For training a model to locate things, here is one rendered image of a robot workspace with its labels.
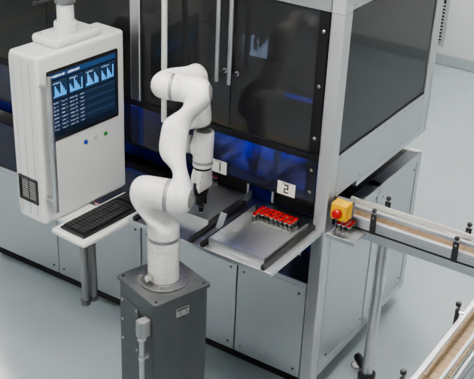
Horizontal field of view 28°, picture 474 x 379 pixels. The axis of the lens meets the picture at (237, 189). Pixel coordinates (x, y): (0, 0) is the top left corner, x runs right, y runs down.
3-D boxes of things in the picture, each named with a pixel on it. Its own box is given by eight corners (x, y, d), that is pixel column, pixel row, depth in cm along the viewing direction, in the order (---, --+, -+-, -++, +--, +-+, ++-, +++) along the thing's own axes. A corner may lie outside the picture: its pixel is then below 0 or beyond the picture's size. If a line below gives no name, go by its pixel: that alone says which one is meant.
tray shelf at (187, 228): (194, 180, 429) (194, 177, 428) (329, 227, 396) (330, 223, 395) (127, 222, 393) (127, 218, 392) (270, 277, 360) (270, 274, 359)
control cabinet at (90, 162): (98, 173, 444) (92, 11, 408) (128, 186, 434) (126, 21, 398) (15, 213, 408) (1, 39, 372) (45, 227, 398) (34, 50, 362)
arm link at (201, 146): (187, 161, 382) (209, 165, 379) (188, 131, 376) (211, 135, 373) (194, 153, 389) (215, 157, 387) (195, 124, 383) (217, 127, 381)
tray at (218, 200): (203, 180, 426) (204, 173, 424) (252, 196, 413) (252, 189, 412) (157, 209, 400) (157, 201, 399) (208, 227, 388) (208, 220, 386)
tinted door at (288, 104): (230, 127, 397) (235, -11, 370) (320, 154, 377) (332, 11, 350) (229, 127, 397) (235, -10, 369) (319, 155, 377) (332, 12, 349)
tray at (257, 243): (254, 212, 401) (254, 204, 400) (307, 231, 389) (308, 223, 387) (208, 244, 376) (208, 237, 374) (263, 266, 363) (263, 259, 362)
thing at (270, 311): (104, 188, 601) (100, 57, 560) (400, 298, 504) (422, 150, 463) (-14, 254, 526) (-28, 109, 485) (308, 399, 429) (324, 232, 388)
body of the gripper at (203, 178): (202, 157, 391) (201, 182, 396) (187, 165, 383) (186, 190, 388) (217, 162, 387) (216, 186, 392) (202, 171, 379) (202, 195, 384)
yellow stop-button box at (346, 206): (338, 210, 389) (339, 195, 385) (353, 216, 385) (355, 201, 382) (329, 218, 383) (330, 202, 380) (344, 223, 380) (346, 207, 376)
